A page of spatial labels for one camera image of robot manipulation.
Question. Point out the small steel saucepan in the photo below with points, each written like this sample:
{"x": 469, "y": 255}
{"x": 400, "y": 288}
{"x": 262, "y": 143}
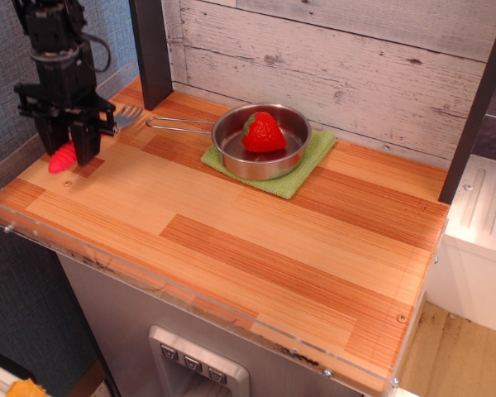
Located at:
{"x": 226, "y": 136}

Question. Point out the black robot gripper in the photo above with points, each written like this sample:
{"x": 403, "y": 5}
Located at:
{"x": 64, "y": 97}

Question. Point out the red toy strawberry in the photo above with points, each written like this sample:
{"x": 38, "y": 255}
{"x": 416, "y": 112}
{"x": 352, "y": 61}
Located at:
{"x": 261, "y": 134}

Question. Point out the green cloth mat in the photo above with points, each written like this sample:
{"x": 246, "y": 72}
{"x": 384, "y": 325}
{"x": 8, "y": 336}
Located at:
{"x": 286, "y": 186}

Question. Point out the red handled metal fork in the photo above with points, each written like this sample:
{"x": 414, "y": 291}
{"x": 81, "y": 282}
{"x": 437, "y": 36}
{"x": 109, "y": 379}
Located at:
{"x": 66, "y": 156}

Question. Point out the dark right shelf post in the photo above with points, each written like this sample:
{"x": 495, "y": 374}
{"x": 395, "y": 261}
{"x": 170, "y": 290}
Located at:
{"x": 467, "y": 140}

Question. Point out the grey cabinet dispenser panel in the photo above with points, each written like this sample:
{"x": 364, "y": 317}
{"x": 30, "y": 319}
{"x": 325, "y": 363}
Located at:
{"x": 188, "y": 369}

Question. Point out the dark shelf post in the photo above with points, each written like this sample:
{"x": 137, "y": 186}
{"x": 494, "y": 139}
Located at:
{"x": 467, "y": 140}
{"x": 151, "y": 44}

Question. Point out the clear acrylic table guard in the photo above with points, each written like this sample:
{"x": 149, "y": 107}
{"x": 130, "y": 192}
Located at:
{"x": 122, "y": 300}

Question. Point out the dark left shelf post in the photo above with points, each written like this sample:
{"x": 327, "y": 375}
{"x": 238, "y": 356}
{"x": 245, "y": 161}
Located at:
{"x": 151, "y": 44}

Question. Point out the yellow black object corner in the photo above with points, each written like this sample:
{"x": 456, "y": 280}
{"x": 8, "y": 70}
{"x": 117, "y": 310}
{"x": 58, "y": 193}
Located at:
{"x": 25, "y": 388}

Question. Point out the white toy sink unit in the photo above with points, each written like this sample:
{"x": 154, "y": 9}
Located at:
{"x": 462, "y": 278}

